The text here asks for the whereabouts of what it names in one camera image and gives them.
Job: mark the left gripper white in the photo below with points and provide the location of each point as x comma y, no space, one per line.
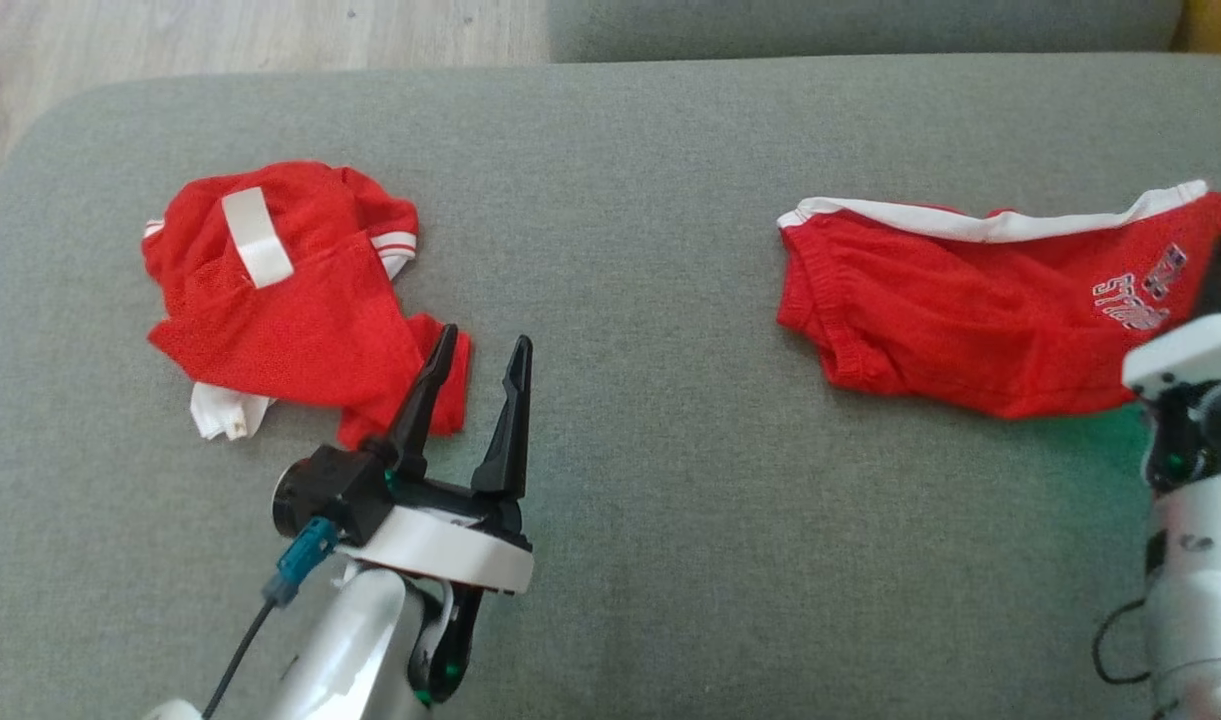
440,548

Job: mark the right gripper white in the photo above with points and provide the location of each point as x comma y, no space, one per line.
1195,352

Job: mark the red basketball jersey white trim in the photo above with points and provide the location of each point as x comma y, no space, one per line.
300,320

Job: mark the red basketball shorts white stripe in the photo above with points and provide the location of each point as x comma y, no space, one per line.
930,300

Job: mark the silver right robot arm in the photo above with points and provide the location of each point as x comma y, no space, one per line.
1205,580

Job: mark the large grey sofa ottoman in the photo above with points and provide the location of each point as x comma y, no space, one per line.
650,400

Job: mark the wide yellow sofa back cushion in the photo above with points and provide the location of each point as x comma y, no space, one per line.
1220,22

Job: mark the long grey sofa seat cushion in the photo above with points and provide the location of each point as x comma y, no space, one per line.
850,28

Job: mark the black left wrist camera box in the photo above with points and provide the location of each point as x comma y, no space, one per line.
335,490

